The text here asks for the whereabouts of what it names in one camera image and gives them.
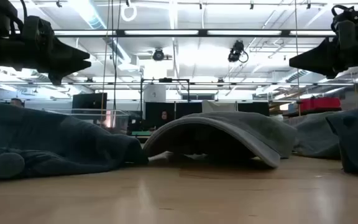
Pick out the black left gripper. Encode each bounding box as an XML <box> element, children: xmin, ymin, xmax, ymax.
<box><xmin>11</xmin><ymin>15</ymin><xmax>92</xmax><ymax>85</ymax></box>

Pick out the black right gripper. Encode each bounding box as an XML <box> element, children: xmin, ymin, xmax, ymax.
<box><xmin>290</xmin><ymin>20</ymin><xmax>358</xmax><ymax>79</ymax></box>

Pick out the slate grey hat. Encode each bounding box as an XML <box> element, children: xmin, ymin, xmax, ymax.
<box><xmin>286</xmin><ymin>111</ymin><xmax>343</xmax><ymax>160</ymax></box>

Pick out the dark grey hat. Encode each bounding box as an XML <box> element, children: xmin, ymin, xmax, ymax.
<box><xmin>0</xmin><ymin>100</ymin><xmax>150</xmax><ymax>180</ymax></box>

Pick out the grey fleece cap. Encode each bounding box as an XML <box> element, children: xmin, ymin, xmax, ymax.
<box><xmin>142</xmin><ymin>111</ymin><xmax>298</xmax><ymax>169</ymax></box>

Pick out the red plastic bin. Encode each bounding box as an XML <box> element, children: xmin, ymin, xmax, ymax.
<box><xmin>299</xmin><ymin>97</ymin><xmax>342</xmax><ymax>113</ymax></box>

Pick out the black monitor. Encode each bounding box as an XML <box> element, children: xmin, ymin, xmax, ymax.
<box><xmin>71</xmin><ymin>92</ymin><xmax>108</xmax><ymax>114</ymax></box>

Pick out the clear plastic bin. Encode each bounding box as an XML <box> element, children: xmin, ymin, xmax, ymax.
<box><xmin>42</xmin><ymin>108</ymin><xmax>131</xmax><ymax>135</ymax></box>

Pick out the black ceiling device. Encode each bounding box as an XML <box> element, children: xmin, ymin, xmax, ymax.
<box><xmin>227</xmin><ymin>40</ymin><xmax>249</xmax><ymax>63</ymax></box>
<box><xmin>152</xmin><ymin>48</ymin><xmax>165</xmax><ymax>62</ymax></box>

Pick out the white sheet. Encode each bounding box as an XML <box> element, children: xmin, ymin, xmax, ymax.
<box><xmin>201</xmin><ymin>100</ymin><xmax>236</xmax><ymax>113</ymax></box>

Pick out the yellow hanging cord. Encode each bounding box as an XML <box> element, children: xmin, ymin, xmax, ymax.
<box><xmin>101</xmin><ymin>0</ymin><xmax>111</xmax><ymax>123</ymax></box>

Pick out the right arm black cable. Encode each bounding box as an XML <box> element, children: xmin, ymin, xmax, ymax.
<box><xmin>331</xmin><ymin>0</ymin><xmax>358</xmax><ymax>32</ymax></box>

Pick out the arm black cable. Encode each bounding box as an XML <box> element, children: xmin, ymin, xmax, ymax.
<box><xmin>9</xmin><ymin>0</ymin><xmax>28</xmax><ymax>35</ymax></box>
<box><xmin>331</xmin><ymin>0</ymin><xmax>358</xmax><ymax>32</ymax></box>

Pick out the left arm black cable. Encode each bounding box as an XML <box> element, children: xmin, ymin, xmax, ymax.
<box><xmin>9</xmin><ymin>0</ymin><xmax>28</xmax><ymax>35</ymax></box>

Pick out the white hanging ring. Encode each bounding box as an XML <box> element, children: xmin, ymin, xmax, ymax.
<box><xmin>120</xmin><ymin>2</ymin><xmax>138</xmax><ymax>22</ymax></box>

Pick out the black partition wall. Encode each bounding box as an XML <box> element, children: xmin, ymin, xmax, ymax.
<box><xmin>144</xmin><ymin>101</ymin><xmax>270</xmax><ymax>126</ymax></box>

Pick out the black aluminium frame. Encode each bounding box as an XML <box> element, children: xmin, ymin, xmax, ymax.
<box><xmin>11</xmin><ymin>29</ymin><xmax>338</xmax><ymax>39</ymax></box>

